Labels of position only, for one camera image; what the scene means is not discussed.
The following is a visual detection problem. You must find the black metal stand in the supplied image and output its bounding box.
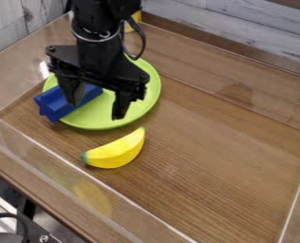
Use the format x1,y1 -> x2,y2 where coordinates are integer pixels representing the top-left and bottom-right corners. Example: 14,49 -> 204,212
16,197 -> 62,243

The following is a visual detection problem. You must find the yellow labelled can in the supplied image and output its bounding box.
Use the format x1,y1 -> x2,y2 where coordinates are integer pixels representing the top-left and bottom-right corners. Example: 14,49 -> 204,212
125,10 -> 141,33

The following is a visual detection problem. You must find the black cable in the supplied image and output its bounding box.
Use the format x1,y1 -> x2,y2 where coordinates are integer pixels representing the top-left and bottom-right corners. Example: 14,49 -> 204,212
0,212 -> 31,243

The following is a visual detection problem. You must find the green round plate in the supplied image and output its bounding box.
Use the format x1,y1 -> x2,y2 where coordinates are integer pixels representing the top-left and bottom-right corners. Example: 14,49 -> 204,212
42,59 -> 162,130

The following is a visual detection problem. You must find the blue plastic block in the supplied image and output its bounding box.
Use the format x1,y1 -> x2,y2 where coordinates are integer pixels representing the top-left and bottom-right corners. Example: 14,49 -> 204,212
34,84 -> 103,122

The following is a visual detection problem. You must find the yellow toy banana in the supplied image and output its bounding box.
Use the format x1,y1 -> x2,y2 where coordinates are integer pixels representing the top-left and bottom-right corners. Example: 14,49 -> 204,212
82,127 -> 145,169

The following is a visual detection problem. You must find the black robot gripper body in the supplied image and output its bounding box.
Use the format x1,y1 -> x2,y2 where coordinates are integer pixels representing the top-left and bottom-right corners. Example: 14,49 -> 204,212
45,35 -> 150,94

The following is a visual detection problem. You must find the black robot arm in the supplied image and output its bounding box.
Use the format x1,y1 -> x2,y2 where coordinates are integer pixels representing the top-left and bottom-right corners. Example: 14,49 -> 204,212
46,0 -> 150,120

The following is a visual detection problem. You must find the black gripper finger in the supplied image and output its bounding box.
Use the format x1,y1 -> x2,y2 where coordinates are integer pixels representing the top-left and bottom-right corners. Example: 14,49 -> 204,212
113,90 -> 146,121
58,75 -> 86,106

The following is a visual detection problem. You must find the clear acrylic front wall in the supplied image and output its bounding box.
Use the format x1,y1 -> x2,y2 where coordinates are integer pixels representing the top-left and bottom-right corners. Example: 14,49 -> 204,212
0,119 -> 197,243

